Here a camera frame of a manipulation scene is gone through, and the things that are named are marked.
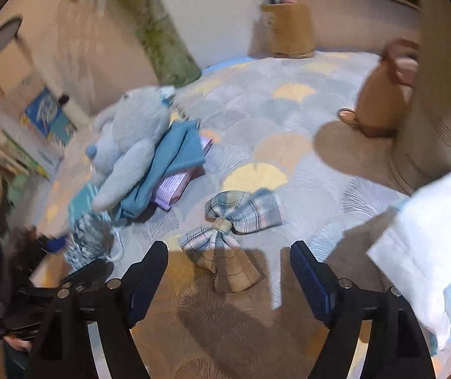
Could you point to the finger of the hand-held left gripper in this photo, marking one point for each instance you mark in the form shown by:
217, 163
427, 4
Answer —
91, 273

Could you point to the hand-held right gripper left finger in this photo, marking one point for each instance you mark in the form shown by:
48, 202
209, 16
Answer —
140, 302

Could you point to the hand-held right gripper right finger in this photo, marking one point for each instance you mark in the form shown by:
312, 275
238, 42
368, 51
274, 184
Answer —
314, 284

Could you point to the teal towel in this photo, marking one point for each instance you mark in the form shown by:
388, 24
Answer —
81, 201

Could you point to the plaid fabric bow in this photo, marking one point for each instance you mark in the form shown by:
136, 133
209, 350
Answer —
241, 213

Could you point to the purple tissue packet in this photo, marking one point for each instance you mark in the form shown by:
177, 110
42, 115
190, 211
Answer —
172, 187

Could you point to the silver patterned packet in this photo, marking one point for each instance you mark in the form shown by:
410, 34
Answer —
87, 237

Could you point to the white plastic packet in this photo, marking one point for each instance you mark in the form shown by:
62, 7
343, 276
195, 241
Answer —
426, 244

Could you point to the grey plush bunny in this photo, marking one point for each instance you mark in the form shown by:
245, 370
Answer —
130, 138

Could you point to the teal cloth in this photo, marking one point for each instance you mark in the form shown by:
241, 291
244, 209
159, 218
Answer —
178, 150

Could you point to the fan-patterned tablecloth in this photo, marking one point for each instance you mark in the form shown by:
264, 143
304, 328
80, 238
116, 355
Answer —
257, 134

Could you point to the colourful printed box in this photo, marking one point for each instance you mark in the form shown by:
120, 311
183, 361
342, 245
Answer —
46, 114

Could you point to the brown leather bag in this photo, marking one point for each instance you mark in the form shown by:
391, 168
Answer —
383, 94

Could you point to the beige cylinder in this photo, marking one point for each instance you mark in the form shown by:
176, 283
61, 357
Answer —
442, 87

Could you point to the glass vase with green plant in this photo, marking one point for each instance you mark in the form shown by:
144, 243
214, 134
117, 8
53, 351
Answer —
162, 43

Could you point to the brown pen holder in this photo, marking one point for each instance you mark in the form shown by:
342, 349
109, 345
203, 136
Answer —
288, 29

